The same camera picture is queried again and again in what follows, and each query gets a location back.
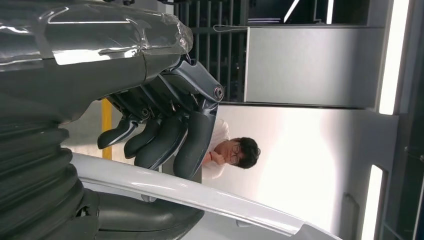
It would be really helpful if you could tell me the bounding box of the long ceiling light strip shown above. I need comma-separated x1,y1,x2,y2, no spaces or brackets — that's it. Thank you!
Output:
283,0,301,24
326,0,335,25
361,164,384,240
378,0,411,116

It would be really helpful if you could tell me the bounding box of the person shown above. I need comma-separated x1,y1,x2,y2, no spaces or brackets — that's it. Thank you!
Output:
200,118,262,181

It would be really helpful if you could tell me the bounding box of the grey ceiling panel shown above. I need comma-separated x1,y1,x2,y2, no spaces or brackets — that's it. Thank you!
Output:
244,25,387,110

